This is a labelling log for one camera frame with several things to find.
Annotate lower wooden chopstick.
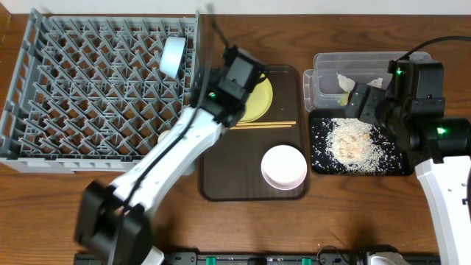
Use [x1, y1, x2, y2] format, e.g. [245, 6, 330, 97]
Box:
[230, 124, 292, 130]

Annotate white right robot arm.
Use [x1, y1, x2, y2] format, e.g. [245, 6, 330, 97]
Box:
[345, 60, 470, 264]

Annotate light blue bowl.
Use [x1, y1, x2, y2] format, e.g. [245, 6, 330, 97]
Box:
[159, 37, 185, 79]

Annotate crumpled white tissue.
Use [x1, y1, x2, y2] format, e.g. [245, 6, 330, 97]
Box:
[337, 74, 383, 93]

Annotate dark brown serving tray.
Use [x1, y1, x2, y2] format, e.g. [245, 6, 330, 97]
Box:
[198, 65, 310, 202]

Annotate yellow round plate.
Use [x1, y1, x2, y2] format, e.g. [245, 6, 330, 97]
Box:
[239, 78, 273, 123]

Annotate spilled rice pile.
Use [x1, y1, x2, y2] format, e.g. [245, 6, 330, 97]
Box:
[312, 116, 404, 173]

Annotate black waste tray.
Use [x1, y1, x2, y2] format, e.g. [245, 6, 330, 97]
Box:
[308, 108, 415, 177]

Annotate pink white bowl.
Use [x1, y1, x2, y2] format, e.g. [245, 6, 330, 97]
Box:
[261, 145, 308, 191]

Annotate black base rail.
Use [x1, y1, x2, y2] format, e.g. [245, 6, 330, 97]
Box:
[73, 252, 441, 265]

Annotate small pale green cup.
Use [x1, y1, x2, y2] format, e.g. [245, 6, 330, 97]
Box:
[157, 130, 170, 143]

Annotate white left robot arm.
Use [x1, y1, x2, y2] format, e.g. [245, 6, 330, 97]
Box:
[74, 46, 268, 264]

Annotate wooden chopstick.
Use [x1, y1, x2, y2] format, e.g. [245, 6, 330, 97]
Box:
[230, 124, 292, 130]
[236, 121, 296, 127]

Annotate upper wooden chopstick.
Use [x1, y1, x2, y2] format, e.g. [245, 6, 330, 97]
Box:
[236, 121, 296, 127]

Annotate clear plastic waste bin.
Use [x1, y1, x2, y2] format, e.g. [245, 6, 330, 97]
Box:
[302, 51, 432, 113]

